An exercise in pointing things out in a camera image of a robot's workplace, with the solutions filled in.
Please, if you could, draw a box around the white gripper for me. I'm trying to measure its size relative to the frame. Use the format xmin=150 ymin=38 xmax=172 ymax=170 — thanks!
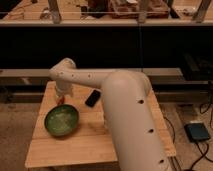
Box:
xmin=55 ymin=81 xmax=72 ymax=104

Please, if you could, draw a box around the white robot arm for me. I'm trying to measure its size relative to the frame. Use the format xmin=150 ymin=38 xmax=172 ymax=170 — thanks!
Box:
xmin=50 ymin=58 xmax=172 ymax=171

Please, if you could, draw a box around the green ceramic bowl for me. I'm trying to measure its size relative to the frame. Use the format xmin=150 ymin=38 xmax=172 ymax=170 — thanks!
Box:
xmin=44 ymin=104 xmax=79 ymax=137

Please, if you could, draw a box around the black smartphone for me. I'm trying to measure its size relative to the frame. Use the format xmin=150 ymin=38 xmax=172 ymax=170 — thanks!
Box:
xmin=85 ymin=90 xmax=101 ymax=107

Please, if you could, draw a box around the wooden table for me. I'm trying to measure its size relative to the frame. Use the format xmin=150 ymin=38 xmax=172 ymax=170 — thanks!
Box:
xmin=25 ymin=90 xmax=176 ymax=168

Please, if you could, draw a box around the black foot pedal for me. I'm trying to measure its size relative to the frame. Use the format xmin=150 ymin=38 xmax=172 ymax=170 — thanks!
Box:
xmin=184 ymin=123 xmax=211 ymax=142

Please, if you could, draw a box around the metal shelf rail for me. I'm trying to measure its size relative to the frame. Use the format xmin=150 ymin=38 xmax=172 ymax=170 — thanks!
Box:
xmin=0 ymin=68 xmax=182 ymax=77

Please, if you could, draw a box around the black floor cable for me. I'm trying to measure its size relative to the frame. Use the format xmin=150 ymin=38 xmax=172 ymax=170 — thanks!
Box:
xmin=163 ymin=99 xmax=213 ymax=171

